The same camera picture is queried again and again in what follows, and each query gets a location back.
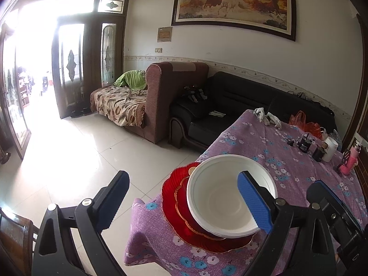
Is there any framed horse painting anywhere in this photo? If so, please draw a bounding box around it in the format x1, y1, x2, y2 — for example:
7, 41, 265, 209
171, 0, 296, 40

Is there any brown armchair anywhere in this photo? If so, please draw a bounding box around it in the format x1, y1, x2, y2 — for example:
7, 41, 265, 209
144, 62, 209, 143

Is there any pink thermos bottle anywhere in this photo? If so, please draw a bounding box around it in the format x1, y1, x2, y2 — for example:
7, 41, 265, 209
341, 141, 361, 175

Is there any black jar with gear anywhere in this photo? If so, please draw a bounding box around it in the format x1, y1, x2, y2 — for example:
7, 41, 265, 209
312, 143, 326, 162

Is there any wooden chair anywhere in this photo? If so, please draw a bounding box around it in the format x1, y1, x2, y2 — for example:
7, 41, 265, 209
1, 208, 39, 275

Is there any small wall plaque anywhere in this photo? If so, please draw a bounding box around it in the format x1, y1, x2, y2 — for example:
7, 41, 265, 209
157, 26, 173, 42

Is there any green pillow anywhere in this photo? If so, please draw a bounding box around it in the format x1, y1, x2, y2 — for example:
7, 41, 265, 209
114, 70, 147, 90

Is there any white bowl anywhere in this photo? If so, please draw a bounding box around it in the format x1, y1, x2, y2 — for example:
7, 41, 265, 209
187, 155, 278, 239

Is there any large red ribbed plate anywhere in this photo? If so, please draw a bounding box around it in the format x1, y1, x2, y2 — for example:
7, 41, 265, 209
161, 162, 253, 253

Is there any red plastic bag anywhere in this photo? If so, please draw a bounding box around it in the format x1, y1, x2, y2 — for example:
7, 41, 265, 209
289, 111, 322, 140

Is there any purple floral tablecloth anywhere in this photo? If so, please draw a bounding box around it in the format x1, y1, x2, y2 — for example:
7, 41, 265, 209
124, 110, 367, 275

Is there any patterned sofa blanket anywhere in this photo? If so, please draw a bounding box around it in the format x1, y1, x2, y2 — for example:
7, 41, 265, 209
90, 85, 147, 128

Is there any wooden glass door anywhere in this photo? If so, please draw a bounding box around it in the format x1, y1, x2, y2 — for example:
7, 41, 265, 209
1, 0, 129, 157

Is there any black leather sofa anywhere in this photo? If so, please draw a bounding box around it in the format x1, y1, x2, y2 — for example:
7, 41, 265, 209
168, 72, 337, 150

